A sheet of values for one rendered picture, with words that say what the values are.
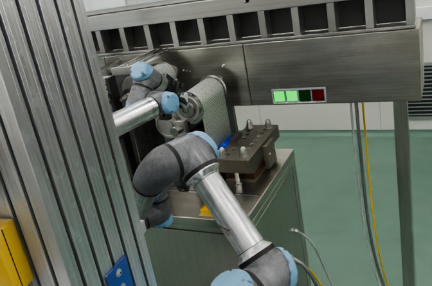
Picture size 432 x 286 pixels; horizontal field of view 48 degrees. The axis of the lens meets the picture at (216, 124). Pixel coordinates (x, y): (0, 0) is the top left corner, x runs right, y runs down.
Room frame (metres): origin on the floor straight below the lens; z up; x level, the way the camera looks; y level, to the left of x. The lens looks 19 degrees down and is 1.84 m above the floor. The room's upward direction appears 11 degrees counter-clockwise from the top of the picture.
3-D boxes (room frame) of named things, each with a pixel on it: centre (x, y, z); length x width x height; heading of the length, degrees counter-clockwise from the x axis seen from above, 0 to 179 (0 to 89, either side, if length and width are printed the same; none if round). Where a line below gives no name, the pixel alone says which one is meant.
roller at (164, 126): (2.14, 0.15, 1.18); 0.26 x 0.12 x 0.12; 152
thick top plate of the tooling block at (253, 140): (2.03, -0.13, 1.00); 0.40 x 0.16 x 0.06; 152
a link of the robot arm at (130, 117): (1.46, 0.31, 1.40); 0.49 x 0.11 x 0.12; 138
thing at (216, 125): (2.06, -0.01, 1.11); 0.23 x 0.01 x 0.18; 152
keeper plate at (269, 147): (2.00, -0.22, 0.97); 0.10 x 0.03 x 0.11; 152
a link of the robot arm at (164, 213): (1.56, 0.27, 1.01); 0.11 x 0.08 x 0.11; 126
